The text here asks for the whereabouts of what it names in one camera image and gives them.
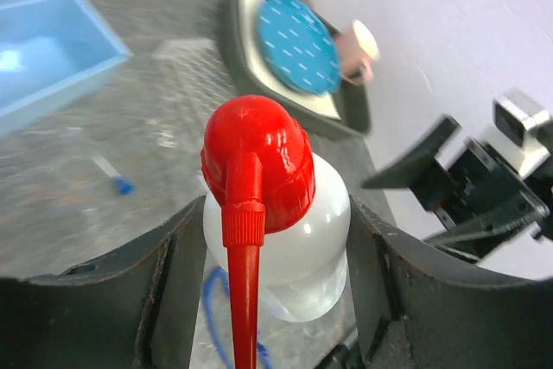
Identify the red cap wash bottle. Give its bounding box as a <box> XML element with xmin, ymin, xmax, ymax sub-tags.
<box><xmin>200</xmin><ymin>95</ymin><xmax>351</xmax><ymax>368</ymax></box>

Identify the teal dotted plate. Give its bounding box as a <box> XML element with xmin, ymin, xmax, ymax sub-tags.
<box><xmin>256</xmin><ymin>0</ymin><xmax>341</xmax><ymax>96</ymax></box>

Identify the pink paper cup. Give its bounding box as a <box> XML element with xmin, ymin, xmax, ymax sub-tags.
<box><xmin>334</xmin><ymin>20</ymin><xmax>380</xmax><ymax>86</ymax></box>

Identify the right blue cap tube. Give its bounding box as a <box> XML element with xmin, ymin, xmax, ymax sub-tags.
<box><xmin>92</xmin><ymin>155</ymin><xmax>135</xmax><ymax>195</ymax></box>

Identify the clear test tube rack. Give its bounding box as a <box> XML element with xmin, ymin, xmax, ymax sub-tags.
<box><xmin>152</xmin><ymin>37</ymin><xmax>217</xmax><ymax>62</ymax></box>

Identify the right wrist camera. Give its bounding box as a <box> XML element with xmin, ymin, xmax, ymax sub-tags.
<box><xmin>482</xmin><ymin>89</ymin><xmax>552</xmax><ymax>179</ymax></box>

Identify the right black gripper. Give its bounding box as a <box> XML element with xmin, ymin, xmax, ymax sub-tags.
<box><xmin>360</xmin><ymin>115</ymin><xmax>552</xmax><ymax>264</ymax></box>

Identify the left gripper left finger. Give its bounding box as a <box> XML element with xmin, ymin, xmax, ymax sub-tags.
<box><xmin>1</xmin><ymin>198</ymin><xmax>207</xmax><ymax>368</ymax></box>

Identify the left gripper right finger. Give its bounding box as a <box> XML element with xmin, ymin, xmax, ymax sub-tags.
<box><xmin>346</xmin><ymin>199</ymin><xmax>552</xmax><ymax>368</ymax></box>

